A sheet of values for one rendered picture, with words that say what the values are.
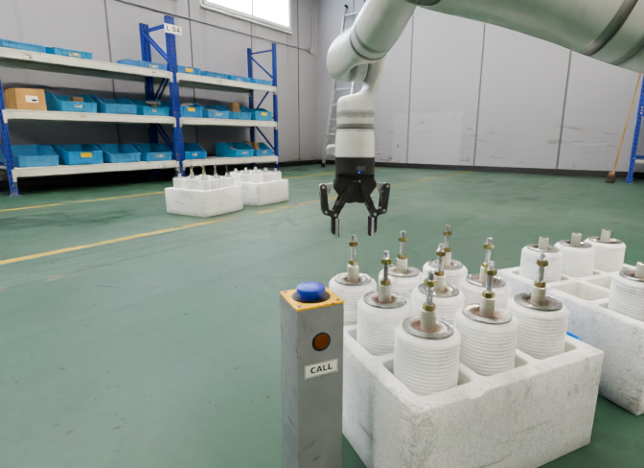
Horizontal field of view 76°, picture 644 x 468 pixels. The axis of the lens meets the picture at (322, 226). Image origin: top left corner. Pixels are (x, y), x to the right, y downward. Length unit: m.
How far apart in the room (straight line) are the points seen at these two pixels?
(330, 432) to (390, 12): 0.59
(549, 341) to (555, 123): 6.29
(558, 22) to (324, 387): 0.51
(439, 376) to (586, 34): 0.45
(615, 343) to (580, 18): 0.70
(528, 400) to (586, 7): 0.53
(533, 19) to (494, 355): 0.46
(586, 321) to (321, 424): 0.65
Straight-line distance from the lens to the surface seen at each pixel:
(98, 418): 0.97
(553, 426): 0.83
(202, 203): 2.89
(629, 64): 0.56
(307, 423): 0.63
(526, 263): 1.18
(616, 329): 1.03
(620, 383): 1.06
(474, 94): 7.29
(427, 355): 0.62
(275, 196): 3.45
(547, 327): 0.78
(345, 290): 0.80
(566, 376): 0.80
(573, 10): 0.51
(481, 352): 0.70
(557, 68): 7.07
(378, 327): 0.71
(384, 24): 0.64
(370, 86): 0.77
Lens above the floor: 0.53
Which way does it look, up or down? 12 degrees down
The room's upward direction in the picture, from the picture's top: straight up
